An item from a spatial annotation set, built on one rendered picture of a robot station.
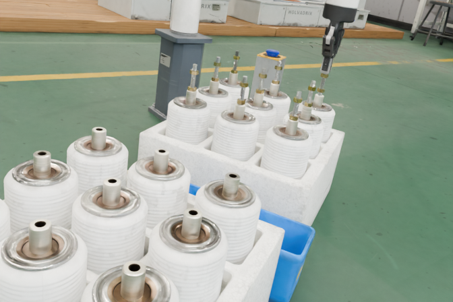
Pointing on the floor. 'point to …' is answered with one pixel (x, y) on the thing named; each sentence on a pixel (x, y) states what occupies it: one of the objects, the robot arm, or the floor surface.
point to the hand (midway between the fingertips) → (326, 65)
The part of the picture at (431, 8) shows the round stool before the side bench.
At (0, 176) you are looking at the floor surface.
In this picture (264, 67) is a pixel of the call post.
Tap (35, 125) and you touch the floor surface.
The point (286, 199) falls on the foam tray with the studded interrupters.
